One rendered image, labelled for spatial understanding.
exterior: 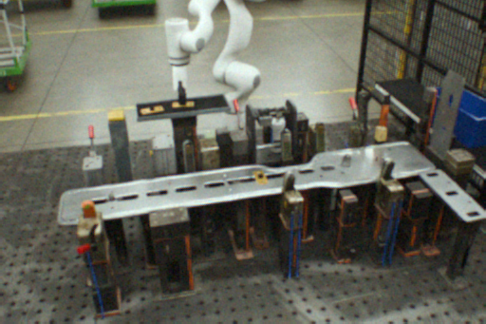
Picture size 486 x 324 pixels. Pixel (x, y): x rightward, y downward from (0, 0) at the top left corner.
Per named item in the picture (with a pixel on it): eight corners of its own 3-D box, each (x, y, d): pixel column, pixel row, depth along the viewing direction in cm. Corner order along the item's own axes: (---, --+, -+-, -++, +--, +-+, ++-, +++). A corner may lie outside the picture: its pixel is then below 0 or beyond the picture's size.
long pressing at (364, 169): (55, 233, 148) (54, 229, 148) (61, 192, 167) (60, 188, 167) (439, 171, 176) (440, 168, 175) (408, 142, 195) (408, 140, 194)
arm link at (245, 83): (232, 101, 233) (233, 55, 221) (263, 111, 224) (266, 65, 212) (216, 109, 224) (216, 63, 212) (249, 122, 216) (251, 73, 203)
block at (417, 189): (401, 259, 177) (415, 200, 163) (387, 240, 186) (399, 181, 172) (423, 255, 178) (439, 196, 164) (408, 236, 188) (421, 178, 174)
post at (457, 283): (454, 291, 162) (474, 228, 148) (436, 269, 172) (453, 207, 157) (469, 287, 164) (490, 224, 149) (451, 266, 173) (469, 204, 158)
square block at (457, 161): (439, 237, 187) (458, 162, 169) (427, 224, 194) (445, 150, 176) (456, 233, 188) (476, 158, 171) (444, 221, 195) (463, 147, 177)
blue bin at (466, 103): (470, 149, 182) (478, 120, 175) (420, 116, 207) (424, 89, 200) (501, 141, 187) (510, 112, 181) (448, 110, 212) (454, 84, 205)
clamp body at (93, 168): (95, 248, 184) (78, 172, 166) (96, 230, 193) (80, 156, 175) (120, 244, 186) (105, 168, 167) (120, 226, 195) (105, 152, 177)
